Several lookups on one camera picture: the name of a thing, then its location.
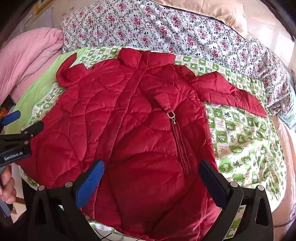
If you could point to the pink bed sheet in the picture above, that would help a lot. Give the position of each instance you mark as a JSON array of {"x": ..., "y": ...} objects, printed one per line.
[{"x": 286, "y": 166}]

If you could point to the beige pillow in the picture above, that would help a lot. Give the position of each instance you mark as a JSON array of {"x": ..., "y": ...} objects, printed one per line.
[{"x": 219, "y": 14}]

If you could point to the green checked printed blanket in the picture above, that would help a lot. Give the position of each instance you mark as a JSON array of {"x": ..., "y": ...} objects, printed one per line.
[{"x": 242, "y": 139}]

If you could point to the red quilted jacket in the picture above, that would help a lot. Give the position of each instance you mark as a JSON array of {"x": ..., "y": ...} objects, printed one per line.
[{"x": 138, "y": 104}]

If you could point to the floral quilt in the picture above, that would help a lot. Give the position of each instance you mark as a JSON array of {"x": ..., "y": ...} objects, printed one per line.
[{"x": 161, "y": 27}]

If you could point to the pink blanket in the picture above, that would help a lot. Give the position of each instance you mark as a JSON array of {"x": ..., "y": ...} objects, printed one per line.
[{"x": 27, "y": 58}]

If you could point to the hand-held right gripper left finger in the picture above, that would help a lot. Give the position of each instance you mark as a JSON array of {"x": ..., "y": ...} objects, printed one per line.
[{"x": 90, "y": 183}]

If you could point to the pale teal cloth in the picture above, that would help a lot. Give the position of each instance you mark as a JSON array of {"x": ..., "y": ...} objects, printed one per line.
[{"x": 290, "y": 118}]

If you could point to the person's left hand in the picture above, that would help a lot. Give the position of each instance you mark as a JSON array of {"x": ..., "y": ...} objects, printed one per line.
[{"x": 7, "y": 185}]

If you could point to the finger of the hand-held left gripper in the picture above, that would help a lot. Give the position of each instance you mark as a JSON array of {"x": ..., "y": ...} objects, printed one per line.
[
  {"x": 11, "y": 117},
  {"x": 30, "y": 132}
]

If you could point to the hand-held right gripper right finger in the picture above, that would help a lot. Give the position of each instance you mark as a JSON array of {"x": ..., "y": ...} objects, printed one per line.
[{"x": 214, "y": 184}]

